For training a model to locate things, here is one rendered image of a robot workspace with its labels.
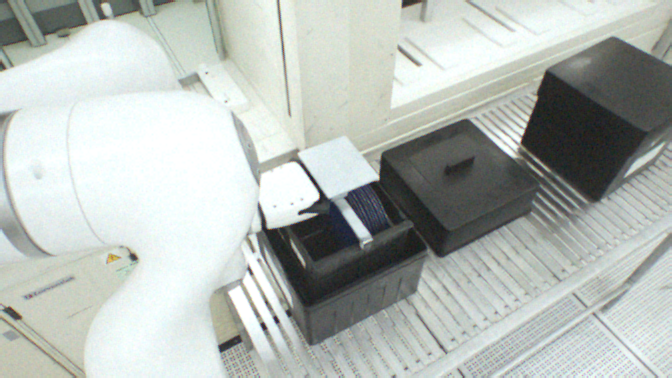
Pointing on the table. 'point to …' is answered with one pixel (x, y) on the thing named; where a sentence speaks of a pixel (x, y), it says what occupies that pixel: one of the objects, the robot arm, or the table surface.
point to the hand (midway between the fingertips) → (335, 174)
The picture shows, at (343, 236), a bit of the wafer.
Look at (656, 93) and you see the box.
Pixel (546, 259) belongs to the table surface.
